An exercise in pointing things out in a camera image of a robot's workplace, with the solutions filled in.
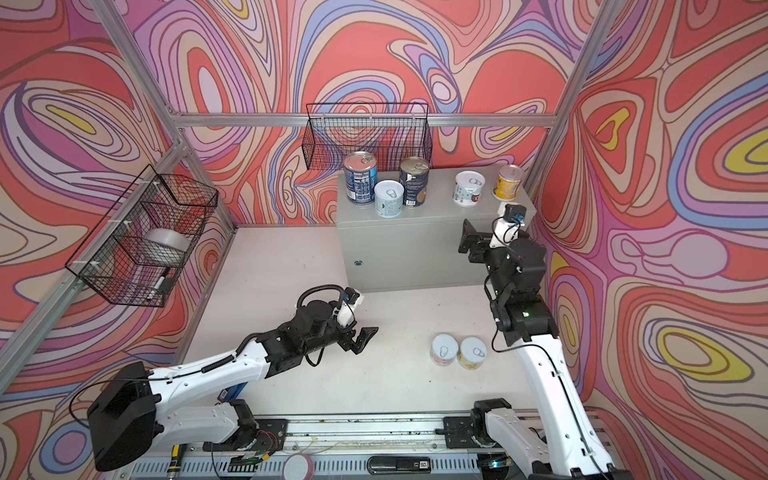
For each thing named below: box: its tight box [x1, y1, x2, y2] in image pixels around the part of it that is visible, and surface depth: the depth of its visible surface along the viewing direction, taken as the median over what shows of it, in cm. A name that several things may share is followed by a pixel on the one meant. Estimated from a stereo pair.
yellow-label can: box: [457, 336, 487, 370], surface depth 84 cm
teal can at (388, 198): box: [374, 180, 405, 219], surface depth 74 cm
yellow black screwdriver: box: [167, 444, 181, 480], surface depth 70 cm
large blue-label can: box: [344, 151, 379, 206], surface depth 74 cm
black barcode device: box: [367, 456, 431, 474], surface depth 68 cm
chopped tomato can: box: [400, 156, 430, 207], surface depth 73 cm
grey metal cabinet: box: [337, 166, 537, 293], surface depth 79 cm
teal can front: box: [453, 170, 486, 207], surface depth 76 cm
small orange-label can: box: [495, 165, 524, 200], surface depth 76 cm
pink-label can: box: [430, 333, 459, 366], surface depth 84 cm
